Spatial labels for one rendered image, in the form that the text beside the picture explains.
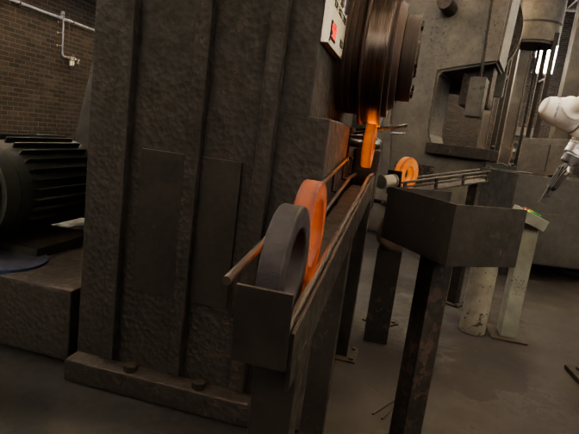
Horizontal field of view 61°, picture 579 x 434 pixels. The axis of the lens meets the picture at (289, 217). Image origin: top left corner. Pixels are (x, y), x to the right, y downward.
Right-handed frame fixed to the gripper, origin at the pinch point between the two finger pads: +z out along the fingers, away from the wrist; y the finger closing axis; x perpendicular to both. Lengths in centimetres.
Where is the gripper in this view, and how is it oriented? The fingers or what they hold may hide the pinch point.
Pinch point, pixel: (546, 196)
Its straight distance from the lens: 243.2
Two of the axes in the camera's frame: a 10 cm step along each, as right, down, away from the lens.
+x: 8.6, 4.9, -1.3
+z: -4.5, 8.6, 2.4
